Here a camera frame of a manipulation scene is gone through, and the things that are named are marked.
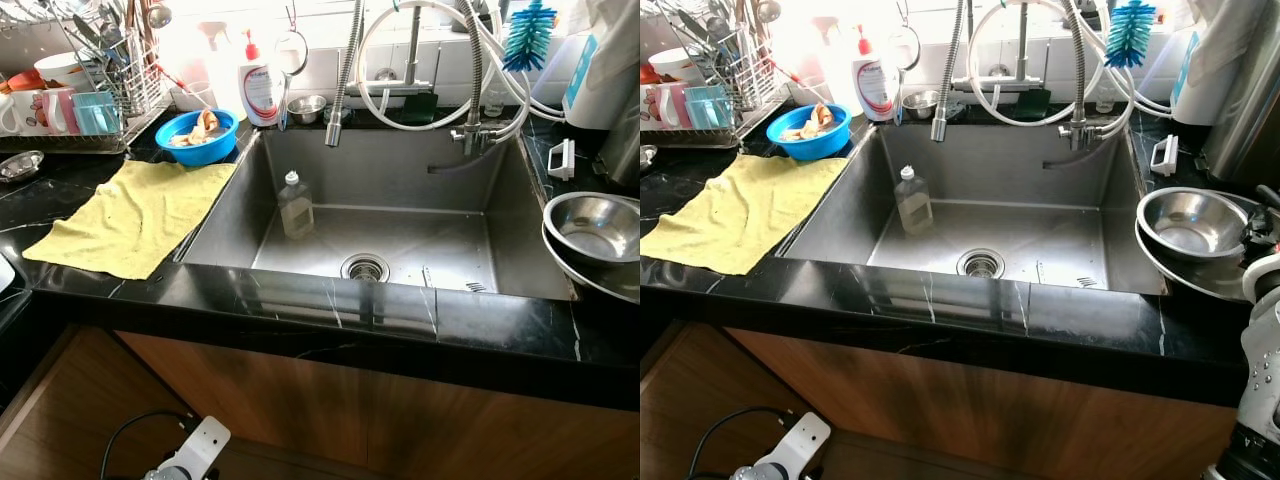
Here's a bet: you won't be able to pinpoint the steel mixing bowl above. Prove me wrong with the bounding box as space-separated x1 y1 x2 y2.
1137 187 1251 263
543 192 641 266

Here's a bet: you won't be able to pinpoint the tall stainless steel appliance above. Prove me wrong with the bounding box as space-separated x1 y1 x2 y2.
598 60 641 191
1200 0 1280 186

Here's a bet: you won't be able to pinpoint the large steel plate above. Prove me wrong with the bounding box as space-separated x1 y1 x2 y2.
541 225 641 305
1134 186 1266 302

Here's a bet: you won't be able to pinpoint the small white plastic holder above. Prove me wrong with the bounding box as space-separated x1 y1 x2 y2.
547 138 577 182
1150 134 1180 178

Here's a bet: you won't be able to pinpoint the white water purifier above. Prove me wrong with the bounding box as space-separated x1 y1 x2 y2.
1166 0 1246 127
560 0 641 132

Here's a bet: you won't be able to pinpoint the blue bottle brush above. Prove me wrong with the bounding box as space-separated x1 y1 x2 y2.
1106 0 1157 69
502 0 558 73

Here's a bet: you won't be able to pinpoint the steel filter tap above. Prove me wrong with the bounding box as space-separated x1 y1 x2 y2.
428 0 528 176
1043 0 1133 169

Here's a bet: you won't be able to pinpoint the dark wooden cabinet door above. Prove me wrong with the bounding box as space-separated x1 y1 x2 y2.
115 330 411 480
722 325 1006 480
400 355 641 480
1000 350 1241 480

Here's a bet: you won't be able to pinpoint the green sponge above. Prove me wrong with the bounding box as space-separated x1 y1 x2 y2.
400 92 439 125
1010 88 1051 121

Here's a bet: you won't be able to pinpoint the round sink drain strainer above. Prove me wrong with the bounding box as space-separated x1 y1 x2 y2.
340 253 391 282
955 248 1006 279

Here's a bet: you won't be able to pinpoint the stainless steel sink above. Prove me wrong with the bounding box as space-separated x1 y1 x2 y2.
778 122 1171 296
180 127 581 303

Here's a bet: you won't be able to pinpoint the steel pull-down faucet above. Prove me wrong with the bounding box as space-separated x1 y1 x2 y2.
324 0 367 149
930 0 976 143

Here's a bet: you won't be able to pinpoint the clear plastic bottle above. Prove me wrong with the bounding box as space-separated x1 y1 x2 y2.
277 170 315 241
894 165 934 237

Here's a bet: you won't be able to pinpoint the small steel bowl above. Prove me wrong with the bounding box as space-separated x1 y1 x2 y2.
900 89 942 121
286 94 329 126

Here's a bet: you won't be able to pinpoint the white red dish soap bottle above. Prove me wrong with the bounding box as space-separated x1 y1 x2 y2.
237 29 282 129
851 24 897 124

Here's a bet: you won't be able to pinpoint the blue plastic bowl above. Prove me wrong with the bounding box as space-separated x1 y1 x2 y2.
766 103 853 162
154 108 241 168

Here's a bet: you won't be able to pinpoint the food scraps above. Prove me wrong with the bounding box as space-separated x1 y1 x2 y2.
782 102 835 142
168 108 223 148

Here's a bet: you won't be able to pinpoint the yellow dish cloth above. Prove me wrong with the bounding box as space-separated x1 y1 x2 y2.
21 159 239 281
640 153 851 276

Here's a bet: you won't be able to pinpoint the teal plastic cup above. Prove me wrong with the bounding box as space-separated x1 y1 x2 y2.
72 91 123 137
685 85 734 131

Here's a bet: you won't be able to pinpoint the wooden side cabinet panel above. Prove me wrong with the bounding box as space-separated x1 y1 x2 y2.
640 320 821 480
0 325 201 480

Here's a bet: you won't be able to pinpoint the pink cup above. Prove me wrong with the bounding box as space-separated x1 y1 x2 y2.
38 88 81 136
648 82 694 131

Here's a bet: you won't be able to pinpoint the white ceramic bowl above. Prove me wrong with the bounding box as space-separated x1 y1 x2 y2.
647 46 709 86
34 51 99 91

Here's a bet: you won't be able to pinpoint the white ceramic mug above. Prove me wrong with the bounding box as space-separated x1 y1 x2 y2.
0 90 48 137

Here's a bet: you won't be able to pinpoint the white flexible hose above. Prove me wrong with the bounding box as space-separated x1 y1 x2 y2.
355 0 561 131
966 0 1171 127

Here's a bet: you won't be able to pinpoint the wire mesh strainer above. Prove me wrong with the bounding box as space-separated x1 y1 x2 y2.
272 30 309 131
890 25 923 123

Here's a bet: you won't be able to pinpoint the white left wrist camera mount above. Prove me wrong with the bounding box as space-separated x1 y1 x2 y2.
764 411 832 479
164 416 232 480

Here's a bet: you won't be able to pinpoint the wire dish rack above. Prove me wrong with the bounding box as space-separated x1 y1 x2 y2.
640 0 788 151
0 0 173 156

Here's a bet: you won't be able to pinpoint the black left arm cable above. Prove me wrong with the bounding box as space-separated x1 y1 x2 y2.
687 405 801 480
99 409 198 480

